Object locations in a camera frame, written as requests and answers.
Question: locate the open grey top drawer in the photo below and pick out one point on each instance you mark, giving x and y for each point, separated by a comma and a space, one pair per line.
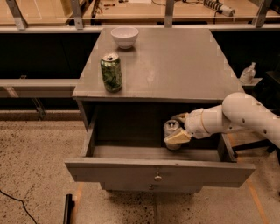
124, 149

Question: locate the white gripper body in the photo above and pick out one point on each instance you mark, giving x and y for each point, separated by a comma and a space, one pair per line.
193, 122

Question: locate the grey cabinet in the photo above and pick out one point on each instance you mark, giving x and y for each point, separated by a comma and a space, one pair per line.
169, 66

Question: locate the white power strip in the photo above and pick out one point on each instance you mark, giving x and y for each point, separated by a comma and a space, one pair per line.
219, 7

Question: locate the silver 7up can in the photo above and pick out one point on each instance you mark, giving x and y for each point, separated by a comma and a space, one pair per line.
169, 128

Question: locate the green soda can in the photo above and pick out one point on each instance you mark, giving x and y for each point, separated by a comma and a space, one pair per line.
111, 72

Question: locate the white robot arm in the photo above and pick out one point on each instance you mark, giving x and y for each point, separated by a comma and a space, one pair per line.
238, 111

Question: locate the clear sanitizer pump bottle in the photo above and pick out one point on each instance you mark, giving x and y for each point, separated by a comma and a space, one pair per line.
248, 74

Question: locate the black office chair base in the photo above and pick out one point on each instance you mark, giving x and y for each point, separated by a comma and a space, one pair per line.
258, 144

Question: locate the black bar on floor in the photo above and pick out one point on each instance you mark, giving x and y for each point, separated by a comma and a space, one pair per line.
68, 209

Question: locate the round metal drawer knob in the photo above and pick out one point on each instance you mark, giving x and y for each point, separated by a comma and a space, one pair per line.
158, 177

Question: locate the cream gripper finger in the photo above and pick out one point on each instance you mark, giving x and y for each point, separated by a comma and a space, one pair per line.
180, 117
179, 136

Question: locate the white bowl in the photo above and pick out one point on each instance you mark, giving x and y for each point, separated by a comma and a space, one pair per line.
125, 36

